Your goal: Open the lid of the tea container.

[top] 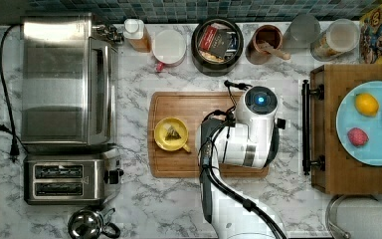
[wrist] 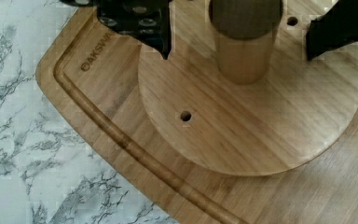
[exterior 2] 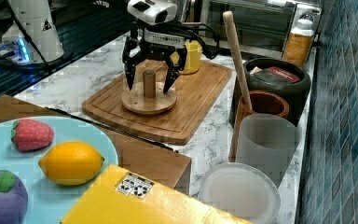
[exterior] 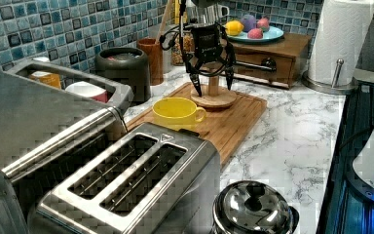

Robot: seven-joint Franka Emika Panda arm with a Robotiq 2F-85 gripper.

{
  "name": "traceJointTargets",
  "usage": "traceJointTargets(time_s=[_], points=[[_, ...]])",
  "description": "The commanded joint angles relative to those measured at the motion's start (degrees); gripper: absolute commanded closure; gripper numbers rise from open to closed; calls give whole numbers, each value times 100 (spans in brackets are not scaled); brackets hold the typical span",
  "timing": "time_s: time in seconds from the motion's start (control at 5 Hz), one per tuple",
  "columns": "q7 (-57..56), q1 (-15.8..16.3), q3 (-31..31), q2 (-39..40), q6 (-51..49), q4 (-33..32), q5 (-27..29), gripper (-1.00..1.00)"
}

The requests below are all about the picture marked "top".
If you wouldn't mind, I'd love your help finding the tea bag in mug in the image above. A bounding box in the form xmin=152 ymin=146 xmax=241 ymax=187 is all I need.
xmin=165 ymin=125 xmax=181 ymax=140

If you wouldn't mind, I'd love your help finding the frosted plastic cup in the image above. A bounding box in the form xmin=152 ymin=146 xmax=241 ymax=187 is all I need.
xmin=283 ymin=14 xmax=320 ymax=49

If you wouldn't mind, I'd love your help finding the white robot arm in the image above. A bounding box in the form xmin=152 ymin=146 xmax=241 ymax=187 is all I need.
xmin=195 ymin=86 xmax=287 ymax=239

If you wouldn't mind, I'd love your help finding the red tea packet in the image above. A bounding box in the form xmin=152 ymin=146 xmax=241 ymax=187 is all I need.
xmin=199 ymin=26 xmax=218 ymax=52

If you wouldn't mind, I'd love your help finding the stainless toaster oven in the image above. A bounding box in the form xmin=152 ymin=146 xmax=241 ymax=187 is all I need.
xmin=21 ymin=13 xmax=122 ymax=146

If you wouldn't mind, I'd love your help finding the silver kettle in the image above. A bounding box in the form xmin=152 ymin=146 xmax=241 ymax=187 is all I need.
xmin=68 ymin=207 xmax=120 ymax=239

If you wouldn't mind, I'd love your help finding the yellow mug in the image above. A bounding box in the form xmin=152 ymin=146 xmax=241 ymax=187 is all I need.
xmin=153 ymin=118 xmax=191 ymax=153

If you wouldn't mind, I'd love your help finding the silver two-slot toaster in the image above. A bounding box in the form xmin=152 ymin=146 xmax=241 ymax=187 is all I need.
xmin=24 ymin=148 xmax=123 ymax=205

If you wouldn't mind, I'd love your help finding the brown wooden utensil cup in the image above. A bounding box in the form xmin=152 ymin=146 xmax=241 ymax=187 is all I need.
xmin=245 ymin=25 xmax=283 ymax=65

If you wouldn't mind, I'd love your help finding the black drawer handle bar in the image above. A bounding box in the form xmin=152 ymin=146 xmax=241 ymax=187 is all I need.
xmin=301 ymin=80 xmax=325 ymax=175

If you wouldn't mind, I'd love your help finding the clear jar with white lid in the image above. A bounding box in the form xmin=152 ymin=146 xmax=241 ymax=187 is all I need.
xmin=310 ymin=19 xmax=360 ymax=62

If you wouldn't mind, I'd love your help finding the bamboo cutting board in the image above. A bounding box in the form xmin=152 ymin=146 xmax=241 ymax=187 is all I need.
xmin=147 ymin=92 xmax=269 ymax=178

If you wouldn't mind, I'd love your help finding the orange spice bottle white cap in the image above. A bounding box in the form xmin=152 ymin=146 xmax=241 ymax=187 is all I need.
xmin=123 ymin=19 xmax=151 ymax=53

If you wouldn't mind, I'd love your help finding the steel pot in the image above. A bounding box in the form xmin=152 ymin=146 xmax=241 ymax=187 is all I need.
xmin=325 ymin=195 xmax=382 ymax=239

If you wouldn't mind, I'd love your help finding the toy lemon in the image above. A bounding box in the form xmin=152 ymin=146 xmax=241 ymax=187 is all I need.
xmin=355 ymin=93 xmax=380 ymax=117

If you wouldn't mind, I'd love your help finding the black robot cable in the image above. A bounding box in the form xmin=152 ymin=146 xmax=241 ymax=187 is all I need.
xmin=198 ymin=79 xmax=287 ymax=239

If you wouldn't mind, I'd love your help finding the wooden pestle stick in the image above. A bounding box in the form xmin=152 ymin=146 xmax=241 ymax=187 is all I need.
xmin=258 ymin=42 xmax=290 ymax=60

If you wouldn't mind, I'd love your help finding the black tea container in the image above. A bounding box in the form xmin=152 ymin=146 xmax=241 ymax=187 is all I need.
xmin=191 ymin=18 xmax=244 ymax=77

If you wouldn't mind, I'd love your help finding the light blue plate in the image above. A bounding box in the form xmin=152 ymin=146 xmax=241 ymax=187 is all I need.
xmin=336 ymin=81 xmax=382 ymax=166

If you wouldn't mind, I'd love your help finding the white and red mug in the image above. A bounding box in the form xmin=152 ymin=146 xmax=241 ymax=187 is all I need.
xmin=152 ymin=30 xmax=187 ymax=72

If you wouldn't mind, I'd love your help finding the wooden drawer box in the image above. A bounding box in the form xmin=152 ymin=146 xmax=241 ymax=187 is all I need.
xmin=308 ymin=64 xmax=382 ymax=195

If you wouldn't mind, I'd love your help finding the plush strawberry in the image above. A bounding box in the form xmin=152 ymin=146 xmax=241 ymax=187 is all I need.
xmin=347 ymin=127 xmax=369 ymax=147

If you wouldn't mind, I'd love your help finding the black power cord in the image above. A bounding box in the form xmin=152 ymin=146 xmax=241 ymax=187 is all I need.
xmin=0 ymin=23 xmax=30 ymax=163

